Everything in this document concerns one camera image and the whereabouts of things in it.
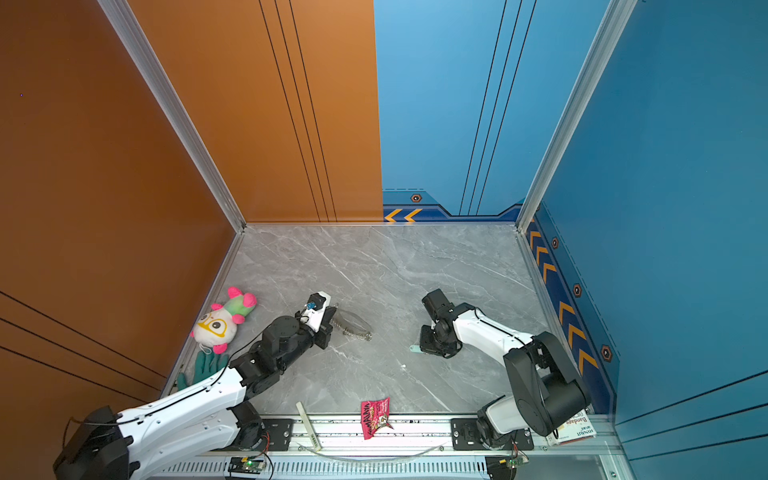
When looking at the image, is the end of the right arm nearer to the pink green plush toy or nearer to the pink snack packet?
the pink snack packet

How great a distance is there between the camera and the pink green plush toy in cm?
86

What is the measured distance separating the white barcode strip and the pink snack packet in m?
0.12

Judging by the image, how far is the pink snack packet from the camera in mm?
754

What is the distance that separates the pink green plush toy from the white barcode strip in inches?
11.4

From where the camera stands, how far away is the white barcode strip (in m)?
0.74

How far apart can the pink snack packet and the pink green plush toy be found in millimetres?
444

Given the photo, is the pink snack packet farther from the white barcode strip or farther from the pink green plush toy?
the pink green plush toy
